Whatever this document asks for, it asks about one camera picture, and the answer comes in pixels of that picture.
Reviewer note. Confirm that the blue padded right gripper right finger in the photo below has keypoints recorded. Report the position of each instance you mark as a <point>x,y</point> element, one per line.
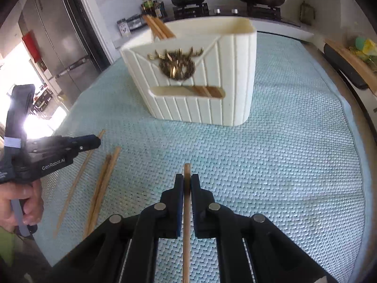
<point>203,219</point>

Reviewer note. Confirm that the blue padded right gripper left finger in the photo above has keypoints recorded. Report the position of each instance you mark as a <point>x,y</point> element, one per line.
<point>170,224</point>

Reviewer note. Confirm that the light blue woven table mat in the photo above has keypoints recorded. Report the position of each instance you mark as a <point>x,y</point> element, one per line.
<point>299,159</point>

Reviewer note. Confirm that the cream utensil holder box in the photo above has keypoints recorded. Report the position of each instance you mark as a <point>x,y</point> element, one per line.
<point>204,74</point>

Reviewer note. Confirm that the grey double door refrigerator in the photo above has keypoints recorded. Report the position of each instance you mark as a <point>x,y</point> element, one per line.
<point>60,41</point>

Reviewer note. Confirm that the spice jar rack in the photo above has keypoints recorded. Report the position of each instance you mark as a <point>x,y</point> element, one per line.
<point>126,26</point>

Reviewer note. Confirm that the seasoning bottles group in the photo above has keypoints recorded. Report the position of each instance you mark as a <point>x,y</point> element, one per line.
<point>154,8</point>

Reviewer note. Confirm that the black gas stove top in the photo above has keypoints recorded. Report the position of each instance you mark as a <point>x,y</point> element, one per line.
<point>254,12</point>

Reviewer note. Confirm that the wooden cutting board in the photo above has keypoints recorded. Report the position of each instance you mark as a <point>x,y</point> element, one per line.
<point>360,75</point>

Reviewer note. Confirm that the dark glass jug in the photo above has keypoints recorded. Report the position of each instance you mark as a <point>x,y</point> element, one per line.
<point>307,14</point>

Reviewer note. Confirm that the yellow green cloth rack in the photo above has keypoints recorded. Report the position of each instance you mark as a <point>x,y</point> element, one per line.
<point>365,49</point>

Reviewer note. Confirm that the red wall hanging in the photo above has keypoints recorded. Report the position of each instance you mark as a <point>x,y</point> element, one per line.
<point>31,47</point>

